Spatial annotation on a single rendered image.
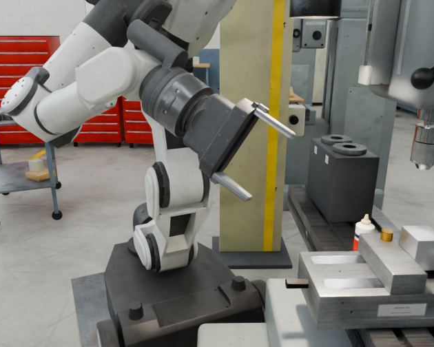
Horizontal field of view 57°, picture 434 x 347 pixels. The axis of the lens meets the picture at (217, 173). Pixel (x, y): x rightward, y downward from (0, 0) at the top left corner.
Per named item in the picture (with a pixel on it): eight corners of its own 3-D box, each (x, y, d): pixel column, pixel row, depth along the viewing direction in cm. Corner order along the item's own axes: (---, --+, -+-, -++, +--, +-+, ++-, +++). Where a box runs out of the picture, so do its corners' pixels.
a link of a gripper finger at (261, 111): (289, 138, 52) (252, 112, 54) (293, 139, 55) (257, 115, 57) (296, 128, 52) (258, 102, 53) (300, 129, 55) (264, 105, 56)
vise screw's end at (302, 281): (286, 290, 74) (287, 281, 73) (284, 285, 75) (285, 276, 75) (308, 290, 74) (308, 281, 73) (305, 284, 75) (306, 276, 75)
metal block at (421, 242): (412, 270, 71) (417, 240, 69) (397, 253, 76) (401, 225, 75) (441, 270, 71) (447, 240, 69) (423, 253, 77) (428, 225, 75)
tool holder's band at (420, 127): (412, 127, 72) (412, 122, 72) (440, 129, 71) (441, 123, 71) (418, 133, 68) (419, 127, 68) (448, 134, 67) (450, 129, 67)
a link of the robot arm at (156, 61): (145, 126, 57) (92, 85, 60) (184, 120, 67) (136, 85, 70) (178, 55, 53) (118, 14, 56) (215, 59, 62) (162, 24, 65)
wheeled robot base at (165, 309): (90, 277, 173) (82, 207, 162) (201, 253, 193) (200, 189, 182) (118, 390, 117) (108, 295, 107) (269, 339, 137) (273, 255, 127)
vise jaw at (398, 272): (389, 295, 67) (393, 274, 66) (356, 250, 81) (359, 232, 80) (424, 294, 67) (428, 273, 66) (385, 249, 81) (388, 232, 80)
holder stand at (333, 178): (328, 223, 109) (335, 153, 102) (306, 193, 130) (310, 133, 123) (371, 222, 110) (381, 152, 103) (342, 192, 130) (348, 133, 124)
